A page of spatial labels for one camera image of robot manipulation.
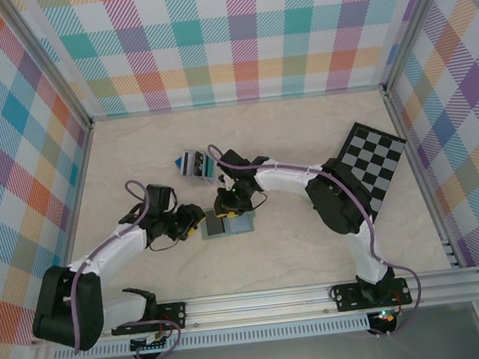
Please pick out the green card holder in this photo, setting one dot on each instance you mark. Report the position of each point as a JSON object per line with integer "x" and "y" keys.
{"x": 240, "y": 226}

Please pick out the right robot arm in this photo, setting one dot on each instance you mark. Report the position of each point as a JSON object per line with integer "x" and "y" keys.
{"x": 365, "y": 252}

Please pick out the dark grey card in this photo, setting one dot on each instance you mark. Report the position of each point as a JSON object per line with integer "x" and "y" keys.
{"x": 215, "y": 225}

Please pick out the clear acrylic card stand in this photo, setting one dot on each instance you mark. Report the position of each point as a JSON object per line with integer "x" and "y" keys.
{"x": 214, "y": 181}

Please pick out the teal card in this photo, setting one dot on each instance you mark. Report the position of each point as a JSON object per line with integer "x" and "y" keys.
{"x": 209, "y": 167}

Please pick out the black card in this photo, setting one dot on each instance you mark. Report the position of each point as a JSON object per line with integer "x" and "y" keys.
{"x": 199, "y": 164}

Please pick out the white striped card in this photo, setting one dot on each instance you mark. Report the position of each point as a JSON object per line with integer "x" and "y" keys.
{"x": 189, "y": 163}

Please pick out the blue card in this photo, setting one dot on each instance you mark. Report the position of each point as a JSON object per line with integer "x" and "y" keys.
{"x": 179, "y": 162}

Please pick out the small circuit board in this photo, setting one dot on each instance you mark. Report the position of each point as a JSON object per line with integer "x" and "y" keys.
{"x": 151, "y": 345}
{"x": 386, "y": 317}

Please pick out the black grey chessboard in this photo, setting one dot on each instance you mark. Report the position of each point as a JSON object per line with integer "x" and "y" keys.
{"x": 379, "y": 153}

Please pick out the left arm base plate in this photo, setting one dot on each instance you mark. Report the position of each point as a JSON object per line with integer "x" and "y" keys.
{"x": 172, "y": 315}

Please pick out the thin aluminium wall rail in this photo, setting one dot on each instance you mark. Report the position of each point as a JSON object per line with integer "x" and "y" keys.
{"x": 236, "y": 102}

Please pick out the aluminium side rail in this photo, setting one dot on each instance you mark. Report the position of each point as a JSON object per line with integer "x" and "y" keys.
{"x": 76, "y": 199}
{"x": 400, "y": 123}

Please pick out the long aluminium rail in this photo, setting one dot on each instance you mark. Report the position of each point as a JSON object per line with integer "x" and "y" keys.
{"x": 256, "y": 307}

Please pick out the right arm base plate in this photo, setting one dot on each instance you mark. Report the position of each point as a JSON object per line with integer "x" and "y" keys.
{"x": 348, "y": 298}

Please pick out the aluminium frame post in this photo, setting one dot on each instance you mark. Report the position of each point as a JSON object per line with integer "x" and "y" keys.
{"x": 410, "y": 23}
{"x": 51, "y": 57}

